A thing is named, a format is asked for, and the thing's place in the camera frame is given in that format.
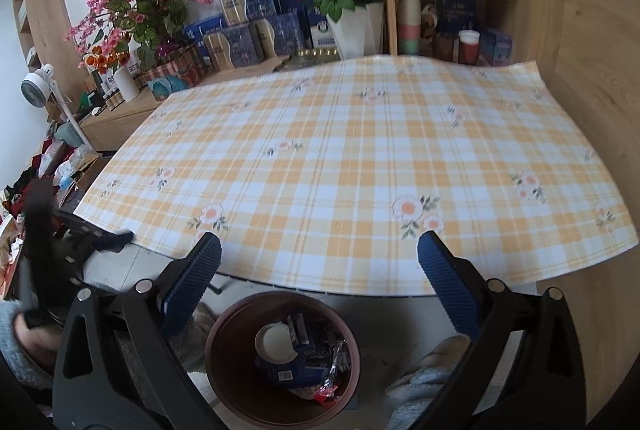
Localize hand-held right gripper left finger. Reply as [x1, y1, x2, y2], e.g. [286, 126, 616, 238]
[51, 231, 223, 430]

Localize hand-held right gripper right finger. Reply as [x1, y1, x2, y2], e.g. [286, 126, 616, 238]
[416, 230, 587, 430]

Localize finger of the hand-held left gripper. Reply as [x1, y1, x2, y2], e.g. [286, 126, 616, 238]
[89, 230, 134, 254]

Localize brown plastic bin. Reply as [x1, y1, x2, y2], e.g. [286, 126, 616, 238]
[204, 291, 362, 429]

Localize white paper bowl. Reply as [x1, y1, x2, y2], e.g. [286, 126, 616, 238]
[255, 322, 299, 362]

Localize black box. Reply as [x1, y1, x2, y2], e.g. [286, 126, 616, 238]
[286, 311, 312, 347]

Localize clear plastic wrapper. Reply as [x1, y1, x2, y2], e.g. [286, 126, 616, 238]
[319, 339, 352, 392]

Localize red white small box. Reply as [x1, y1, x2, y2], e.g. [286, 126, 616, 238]
[311, 381, 344, 407]

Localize person's left hand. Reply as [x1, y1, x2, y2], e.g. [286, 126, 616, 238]
[14, 313, 65, 363]

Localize beige fuzzy slipper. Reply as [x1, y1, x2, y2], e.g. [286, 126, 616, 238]
[187, 303, 217, 351]
[400, 334, 473, 381]

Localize wooden sideboard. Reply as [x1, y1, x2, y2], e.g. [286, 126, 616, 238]
[79, 58, 311, 152]

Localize white fan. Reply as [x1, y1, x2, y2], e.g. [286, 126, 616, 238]
[20, 64, 96, 151]

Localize white bottle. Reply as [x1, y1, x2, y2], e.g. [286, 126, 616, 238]
[112, 64, 141, 104]

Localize checked floral tablecloth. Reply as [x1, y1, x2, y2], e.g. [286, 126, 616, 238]
[80, 54, 640, 298]

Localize plaid basket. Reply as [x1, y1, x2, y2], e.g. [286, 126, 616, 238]
[136, 44, 207, 102]

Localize orange flowers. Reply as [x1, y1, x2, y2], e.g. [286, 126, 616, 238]
[81, 49, 132, 74]

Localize red cup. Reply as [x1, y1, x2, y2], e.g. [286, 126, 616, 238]
[457, 29, 482, 65]

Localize brown glass cup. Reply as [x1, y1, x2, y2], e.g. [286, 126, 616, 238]
[433, 33, 457, 61]

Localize light blue purple box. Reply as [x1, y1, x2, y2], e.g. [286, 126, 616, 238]
[477, 27, 514, 66]

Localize gold leaf tray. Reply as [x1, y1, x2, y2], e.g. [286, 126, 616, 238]
[272, 49, 343, 72]

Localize white flower pot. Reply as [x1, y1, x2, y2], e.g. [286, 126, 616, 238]
[326, 2, 385, 60]

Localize stack of pastel cups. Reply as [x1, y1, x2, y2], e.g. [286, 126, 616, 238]
[396, 0, 425, 56]

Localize dark blue printed box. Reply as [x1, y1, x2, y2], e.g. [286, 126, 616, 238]
[420, 0, 478, 51]

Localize small blue white carton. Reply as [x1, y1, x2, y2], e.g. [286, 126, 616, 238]
[306, 5, 338, 50]

